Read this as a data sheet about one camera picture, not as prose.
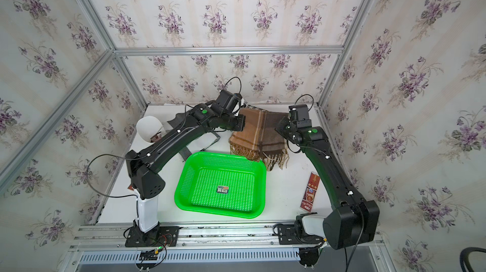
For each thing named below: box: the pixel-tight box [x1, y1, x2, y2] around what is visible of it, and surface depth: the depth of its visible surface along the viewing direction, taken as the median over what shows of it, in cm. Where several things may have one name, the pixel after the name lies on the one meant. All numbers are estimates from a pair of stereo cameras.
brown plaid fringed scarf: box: [229, 105, 290, 172], surface depth 80 cm
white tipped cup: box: [136, 115, 167, 143], surface depth 95 cm
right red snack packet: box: [299, 171, 321, 212], surface depth 86 cm
